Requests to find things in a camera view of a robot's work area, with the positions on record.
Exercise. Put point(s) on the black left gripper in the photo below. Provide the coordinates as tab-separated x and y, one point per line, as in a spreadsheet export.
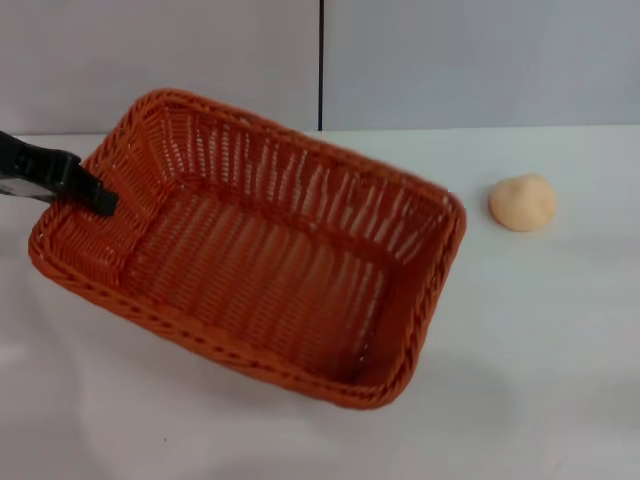
30	167

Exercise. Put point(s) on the orange woven plastic basket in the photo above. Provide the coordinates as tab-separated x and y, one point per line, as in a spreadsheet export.
270	280

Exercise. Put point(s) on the pale peach steamed bun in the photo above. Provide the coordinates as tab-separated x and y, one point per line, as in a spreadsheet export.
523	202

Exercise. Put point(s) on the black vertical wall joint strip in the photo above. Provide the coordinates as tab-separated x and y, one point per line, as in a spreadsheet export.
320	60

